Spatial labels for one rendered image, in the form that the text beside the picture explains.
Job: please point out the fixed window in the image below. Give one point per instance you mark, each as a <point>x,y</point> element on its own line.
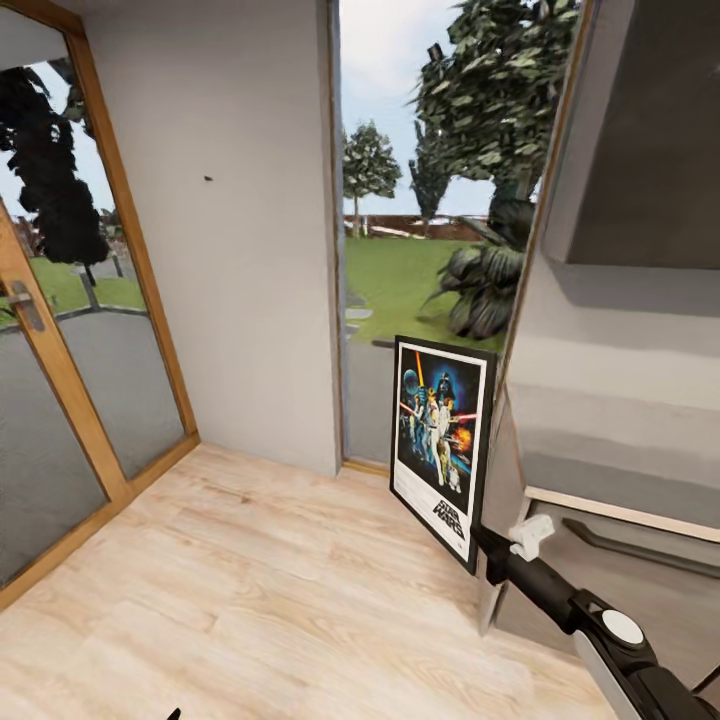
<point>444,120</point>

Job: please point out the door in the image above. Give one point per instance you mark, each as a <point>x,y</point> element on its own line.
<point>93,404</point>

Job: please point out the cabinet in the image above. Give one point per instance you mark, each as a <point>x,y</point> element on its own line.
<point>639,182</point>

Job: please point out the dishwasher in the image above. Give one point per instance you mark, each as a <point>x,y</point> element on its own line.
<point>667,582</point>

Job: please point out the poster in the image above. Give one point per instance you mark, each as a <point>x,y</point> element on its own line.
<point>443,403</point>

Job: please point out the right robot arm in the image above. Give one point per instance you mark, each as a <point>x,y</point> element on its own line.
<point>612,647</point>

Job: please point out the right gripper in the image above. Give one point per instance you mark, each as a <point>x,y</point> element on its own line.
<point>531,577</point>

